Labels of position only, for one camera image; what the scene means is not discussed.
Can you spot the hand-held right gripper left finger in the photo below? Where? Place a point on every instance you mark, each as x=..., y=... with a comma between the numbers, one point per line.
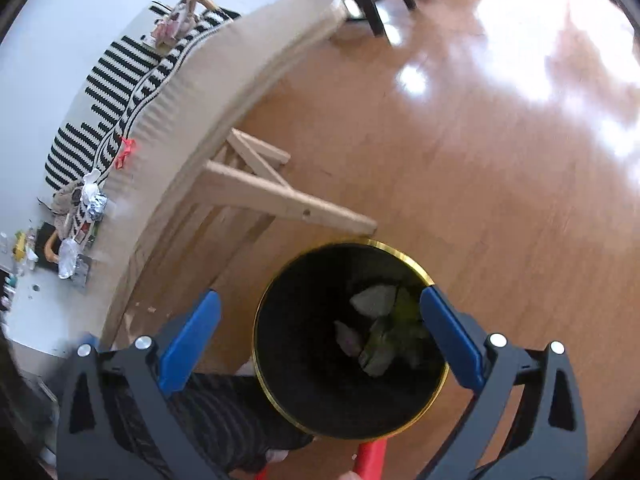
x=192, y=341

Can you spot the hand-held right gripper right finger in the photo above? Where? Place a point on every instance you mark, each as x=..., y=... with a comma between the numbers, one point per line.
x=450, y=341

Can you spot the black bin with gold rim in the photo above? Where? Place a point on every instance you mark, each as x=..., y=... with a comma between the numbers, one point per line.
x=300, y=360

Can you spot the green crumpled wrapper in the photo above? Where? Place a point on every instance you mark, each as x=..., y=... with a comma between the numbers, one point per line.
x=409, y=311

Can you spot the grey crumpled paper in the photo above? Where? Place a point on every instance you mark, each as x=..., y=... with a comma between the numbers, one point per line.
x=375, y=300
x=380, y=355

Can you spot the person's striped trouser leg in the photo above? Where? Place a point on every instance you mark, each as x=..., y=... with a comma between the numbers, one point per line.
x=225, y=420

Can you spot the pinkish crumpled paper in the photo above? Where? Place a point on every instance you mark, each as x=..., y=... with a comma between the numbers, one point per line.
x=347, y=338

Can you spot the clear plastic wrapper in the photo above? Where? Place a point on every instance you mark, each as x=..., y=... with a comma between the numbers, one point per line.
x=67, y=256

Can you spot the crumpled silver foil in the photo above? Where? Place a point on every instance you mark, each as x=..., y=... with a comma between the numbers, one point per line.
x=97, y=206

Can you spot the white crumpled tissue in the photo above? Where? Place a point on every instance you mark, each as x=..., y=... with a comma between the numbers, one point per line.
x=91, y=183

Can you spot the beige clothing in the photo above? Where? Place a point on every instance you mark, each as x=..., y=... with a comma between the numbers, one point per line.
x=64, y=201

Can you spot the yellow box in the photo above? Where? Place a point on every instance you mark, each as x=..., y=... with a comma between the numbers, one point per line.
x=20, y=247

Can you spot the red ribbon scrap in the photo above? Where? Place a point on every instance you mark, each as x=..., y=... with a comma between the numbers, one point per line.
x=125, y=153

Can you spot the oval wooden table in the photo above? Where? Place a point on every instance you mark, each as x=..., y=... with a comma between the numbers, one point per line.
x=210, y=85

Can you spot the black and white striped blanket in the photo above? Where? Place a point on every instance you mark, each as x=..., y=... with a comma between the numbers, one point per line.
x=115, y=75

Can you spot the pink printed cushion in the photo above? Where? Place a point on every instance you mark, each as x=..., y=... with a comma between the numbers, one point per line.
x=171, y=26

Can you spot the wooden frame sofa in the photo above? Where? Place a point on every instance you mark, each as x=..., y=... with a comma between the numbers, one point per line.
x=201, y=1

